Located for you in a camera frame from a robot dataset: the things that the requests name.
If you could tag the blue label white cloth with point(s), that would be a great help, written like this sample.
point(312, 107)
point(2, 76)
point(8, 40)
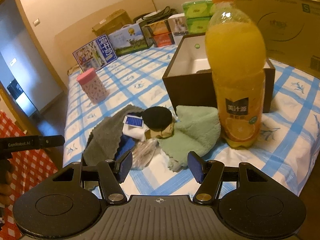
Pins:
point(134, 127)

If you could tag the large cardboard box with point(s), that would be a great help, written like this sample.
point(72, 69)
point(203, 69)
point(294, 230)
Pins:
point(290, 29)

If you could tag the black round soft pad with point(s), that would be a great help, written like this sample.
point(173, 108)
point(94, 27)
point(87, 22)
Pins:
point(157, 118)

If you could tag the green tissue pack stack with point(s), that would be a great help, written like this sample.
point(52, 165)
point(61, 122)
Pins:
point(198, 15)

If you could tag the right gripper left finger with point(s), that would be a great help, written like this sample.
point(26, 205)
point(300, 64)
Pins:
point(122, 166)

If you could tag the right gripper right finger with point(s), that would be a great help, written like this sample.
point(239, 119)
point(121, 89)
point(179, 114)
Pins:
point(198, 166)

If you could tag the grey knitted cloth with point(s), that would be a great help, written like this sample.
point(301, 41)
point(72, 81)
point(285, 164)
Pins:
point(104, 139)

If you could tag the cow picture milk box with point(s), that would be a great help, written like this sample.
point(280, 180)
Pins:
point(130, 38)

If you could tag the wooden headboard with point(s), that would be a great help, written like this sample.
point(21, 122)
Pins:
point(90, 27)

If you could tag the orange gift box stack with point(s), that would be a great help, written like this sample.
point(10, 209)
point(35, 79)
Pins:
point(161, 34)

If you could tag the blue white milk carton box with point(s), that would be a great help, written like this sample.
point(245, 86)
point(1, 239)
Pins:
point(95, 54)

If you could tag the beige soft item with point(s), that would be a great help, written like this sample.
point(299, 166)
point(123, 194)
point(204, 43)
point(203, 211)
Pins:
point(158, 133)

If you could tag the pink lidded canister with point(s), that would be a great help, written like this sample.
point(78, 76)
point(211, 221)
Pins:
point(92, 86)

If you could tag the red checked cloth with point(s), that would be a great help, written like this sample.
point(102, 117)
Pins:
point(28, 169)

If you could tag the dark brown open box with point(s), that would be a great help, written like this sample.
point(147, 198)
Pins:
point(188, 77)

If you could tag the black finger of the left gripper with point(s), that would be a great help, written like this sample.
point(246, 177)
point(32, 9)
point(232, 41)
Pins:
point(32, 142)

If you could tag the green fluffy towel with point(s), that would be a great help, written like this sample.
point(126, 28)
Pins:
point(197, 129)

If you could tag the dark bag at headboard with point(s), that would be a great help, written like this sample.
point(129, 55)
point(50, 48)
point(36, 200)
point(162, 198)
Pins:
point(156, 16)

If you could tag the white picture box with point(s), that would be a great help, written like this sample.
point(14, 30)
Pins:
point(178, 27)

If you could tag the orange juice bottle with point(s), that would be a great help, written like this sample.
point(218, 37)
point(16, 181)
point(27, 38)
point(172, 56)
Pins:
point(236, 54)

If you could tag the brown cardboard box at headboard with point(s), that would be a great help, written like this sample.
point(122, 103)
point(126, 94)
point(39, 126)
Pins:
point(112, 23)

